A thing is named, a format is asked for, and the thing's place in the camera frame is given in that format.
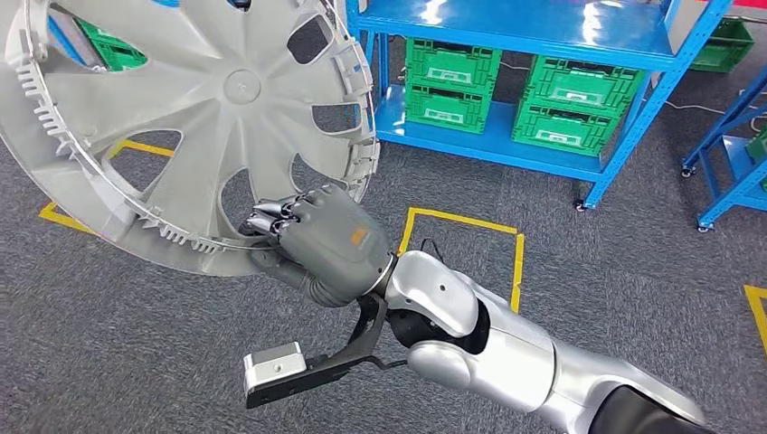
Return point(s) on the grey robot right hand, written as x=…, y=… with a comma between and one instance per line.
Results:
x=335, y=245

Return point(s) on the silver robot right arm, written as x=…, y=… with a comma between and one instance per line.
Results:
x=509, y=359

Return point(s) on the green plastic crate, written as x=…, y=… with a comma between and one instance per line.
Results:
x=581, y=87
x=446, y=111
x=760, y=162
x=452, y=66
x=722, y=48
x=117, y=54
x=563, y=132

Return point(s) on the silver wheel hubcap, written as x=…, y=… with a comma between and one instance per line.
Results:
x=228, y=108

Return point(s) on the red barrier tape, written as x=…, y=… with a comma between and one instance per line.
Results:
x=749, y=2

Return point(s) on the blue shelf rack, stacked crates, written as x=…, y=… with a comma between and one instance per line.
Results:
x=734, y=162

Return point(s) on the blue shelf rack, four crates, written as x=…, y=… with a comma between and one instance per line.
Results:
x=509, y=24

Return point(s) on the pale wrist camera, black bracket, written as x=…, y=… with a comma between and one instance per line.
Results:
x=272, y=362

